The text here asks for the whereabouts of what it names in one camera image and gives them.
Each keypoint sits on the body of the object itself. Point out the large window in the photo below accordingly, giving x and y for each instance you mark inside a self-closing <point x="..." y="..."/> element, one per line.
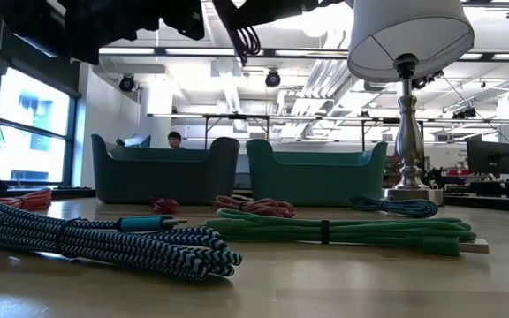
<point x="31" y="128"/>

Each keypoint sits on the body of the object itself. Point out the teal plastic bin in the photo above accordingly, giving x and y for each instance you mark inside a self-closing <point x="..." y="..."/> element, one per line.
<point x="316" y="181"/>

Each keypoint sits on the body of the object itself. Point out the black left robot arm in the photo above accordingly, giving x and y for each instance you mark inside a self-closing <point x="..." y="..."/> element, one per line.
<point x="82" y="26"/>

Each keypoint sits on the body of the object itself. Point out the table lamp white shade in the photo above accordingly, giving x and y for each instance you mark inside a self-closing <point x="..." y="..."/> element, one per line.
<point x="409" y="35"/>

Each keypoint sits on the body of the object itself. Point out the computer monitor behind bin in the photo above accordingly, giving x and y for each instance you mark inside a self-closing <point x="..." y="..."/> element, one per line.
<point x="137" y="141"/>

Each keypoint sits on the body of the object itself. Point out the dark blue-grey plastic bin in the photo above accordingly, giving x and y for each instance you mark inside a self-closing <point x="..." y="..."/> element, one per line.
<point x="161" y="176"/>

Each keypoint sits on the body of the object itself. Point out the person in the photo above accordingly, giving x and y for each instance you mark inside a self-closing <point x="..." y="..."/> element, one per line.
<point x="175" y="139"/>

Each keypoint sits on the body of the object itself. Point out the black metal rack frame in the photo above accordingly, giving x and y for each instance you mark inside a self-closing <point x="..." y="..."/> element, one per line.
<point x="237" y="117"/>

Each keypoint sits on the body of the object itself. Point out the black computer monitor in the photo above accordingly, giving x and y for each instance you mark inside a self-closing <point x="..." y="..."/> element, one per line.
<point x="488" y="157"/>

